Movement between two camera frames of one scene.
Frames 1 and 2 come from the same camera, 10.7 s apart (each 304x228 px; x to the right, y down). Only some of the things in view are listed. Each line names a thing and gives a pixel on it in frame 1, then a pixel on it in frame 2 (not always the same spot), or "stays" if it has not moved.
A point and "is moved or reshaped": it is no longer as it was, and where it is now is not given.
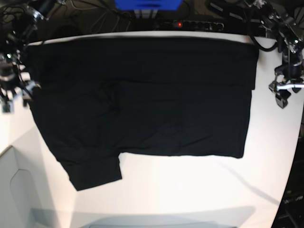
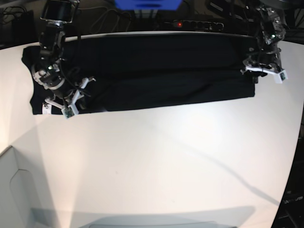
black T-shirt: x=96 y=98 is moved or reshaped
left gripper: x=15 y=84 -> x=65 y=93
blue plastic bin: x=148 y=4 stays
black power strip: x=191 y=24 stays
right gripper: x=293 y=74 -> x=266 y=60
